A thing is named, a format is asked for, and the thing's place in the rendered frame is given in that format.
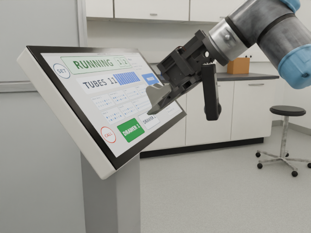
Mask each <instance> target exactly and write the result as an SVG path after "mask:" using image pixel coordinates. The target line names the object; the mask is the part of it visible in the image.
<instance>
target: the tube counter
mask: <svg viewBox="0 0 311 233"><path fill-rule="evenodd" d="M104 76H105V77H106V79H107V80H108V81H109V83H110V84H111V85H112V87H113V88H116V87H120V86H125V85H129V84H133V83H137V82H141V81H142V79H141V78H140V77H139V75H138V74H137V73H136V71H135V70H134V71H127V72H120V73H113V74H104Z"/></svg>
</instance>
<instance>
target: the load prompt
mask: <svg viewBox="0 0 311 233"><path fill-rule="evenodd" d="M60 58H61V60H62V61H63V62H64V64H65V65H66V67H67V68H68V69H69V71H70V72H71V73H72V75H76V74H87V73H95V72H103V71H111V70H119V69H127V68H133V67H132V66H131V64H130V63H129V62H128V61H127V59H126V58H125V57H124V55H101V56H60Z"/></svg>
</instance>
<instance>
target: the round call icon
mask: <svg viewBox="0 0 311 233"><path fill-rule="evenodd" d="M97 130H98V132H99V133H100V135H101V136H102V137H103V139H104V140H105V141H106V143H107V144H108V146H111V145H112V144H114V143H116V142H118V141H119V138H118V137H117V136H116V134H115V133H114V132H113V130H112V129H111V127H110V126H109V125H108V124H107V125H104V126H102V127H100V128H98V129H97Z"/></svg>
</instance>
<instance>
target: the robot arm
mask: <svg viewBox="0 0 311 233"><path fill-rule="evenodd" d="M299 8H300V1H299V0H245V1H244V2H242V3H241V4H240V5H239V6H238V7H237V8H236V9H234V10H233V11H232V12H231V13H230V14H229V15H228V16H227V17H225V19H223V20H222V21H220V22H219V23H218V24H217V25H216V26H215V27H213V28H212V29H211V30H210V31H209V36H207V34H206V33H205V32H204V31H202V30H201V29H199V30H198V31H197V32H196V33H195V36H194V37H193V38H192V39H191V40H190V41H188V42H187V43H186V44H185V45H184V46H178V47H177V48H175V49H174V50H173V51H172V52H171V53H170V54H169V55H168V56H167V57H165V58H164V59H163V60H162V61H161V62H160V63H159V64H158V65H157V67H158V69H159V70H160V71H161V75H162V76H163V78H164V79H165V80H166V81H169V82H170V84H168V85H164V86H162V85H160V84H158V83H155V84H154V85H149V86H147V87H146V93H147V96H148V98H149V100H150V103H151V105H152V108H151V109H150V110H149V111H148V112H147V115H156V114H157V113H159V112H160V111H162V110H163V109H164V108H166V107H167V106H168V105H170V104H171V103H173V102H174V101H175V100H176V99H178V98H179V97H180V96H182V95H184V94H186V93H188V92H189V91H190V90H192V89H193V88H194V87H196V86H197V85H198V84H199V83H200V82H202V83H203V92H204V101H205V106H204V112H205V114H206V119H207V121H216V120H218V118H219V116H220V113H221V111H222V107H221V105H220V103H219V97H218V83H217V73H216V64H211V63H213V61H214V60H216V61H217V62H218V63H219V64H221V65H222V66H223V67H224V66H225V65H226V64H228V63H229V60H230V61H233V60H235V59H236V58H237V57H238V56H240V55H241V54H242V53H243V52H245V51H246V50H247V49H249V48H250V47H251V46H253V45H254V44H255V43H256V44H257V45H258V46H259V48H260V49H261V50H262V52H263V53H264V54H265V56H266V57H267V58H268V59H269V60H270V62H271V63H272V64H273V66H274V67H275V68H276V70H277V71H278V73H279V75H280V76H281V78H283V79H285V80H286V82H287V83H288V84H289V85H290V86H291V87H292V88H293V89H303V88H305V87H308V86H311V32H310V31H309V30H308V29H307V28H306V27H305V26H304V25H303V24H302V22H301V21H300V20H299V19H298V18H297V17H296V16H295V12H296V11H297V10H298V9H299ZM180 47H182V48H180ZM206 52H208V53H209V55H208V57H206V55H205V53H206ZM207 63H208V64H207ZM205 64H206V65H205Z"/></svg>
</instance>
